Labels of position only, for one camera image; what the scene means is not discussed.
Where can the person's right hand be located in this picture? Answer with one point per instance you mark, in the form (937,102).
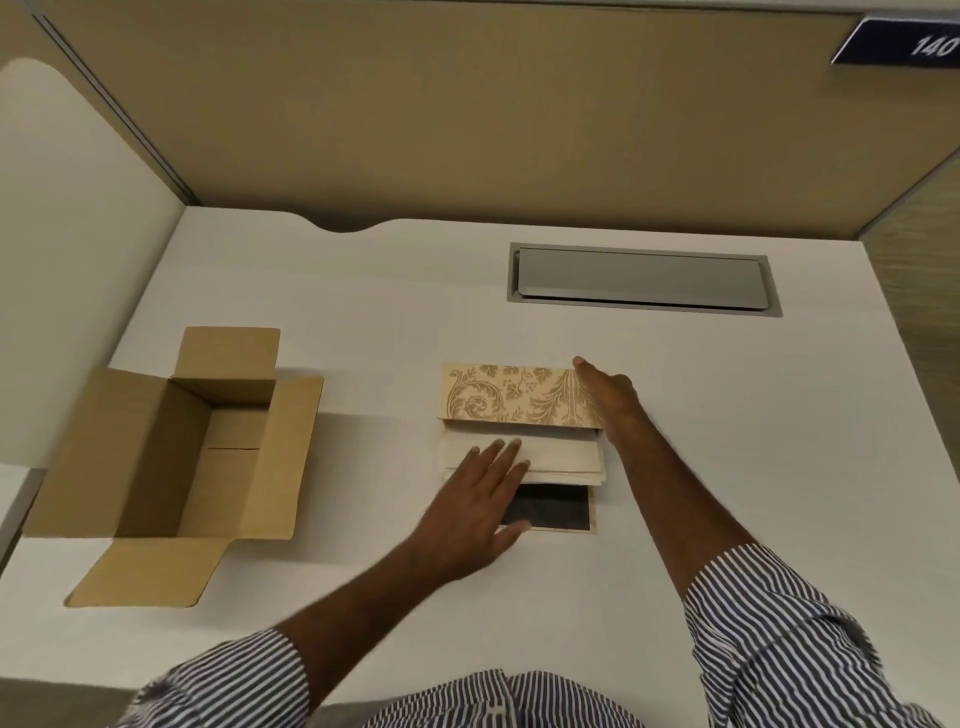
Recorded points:
(615,401)

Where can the person's left hand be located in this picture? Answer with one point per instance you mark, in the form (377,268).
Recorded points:
(469,510)

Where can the white tissue stack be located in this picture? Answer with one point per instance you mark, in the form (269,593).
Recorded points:
(562,454)

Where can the beige patterned tissue holder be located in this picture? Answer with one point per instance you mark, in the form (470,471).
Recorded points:
(510,394)

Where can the brown cardboard box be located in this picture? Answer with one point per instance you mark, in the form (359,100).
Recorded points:
(150,465)

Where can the person's left forearm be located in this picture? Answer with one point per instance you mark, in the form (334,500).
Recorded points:
(367,615)

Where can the person's right forearm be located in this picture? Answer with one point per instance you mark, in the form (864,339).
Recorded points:
(682,510)

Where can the blue striped shirt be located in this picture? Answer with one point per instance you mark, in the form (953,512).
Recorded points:
(780,645)

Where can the beige partition panel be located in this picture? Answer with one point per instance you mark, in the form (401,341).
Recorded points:
(487,112)
(90,90)

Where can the blue number sign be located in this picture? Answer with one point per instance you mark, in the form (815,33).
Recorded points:
(900,43)

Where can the white desk divider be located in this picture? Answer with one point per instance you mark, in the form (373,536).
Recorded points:
(67,262)

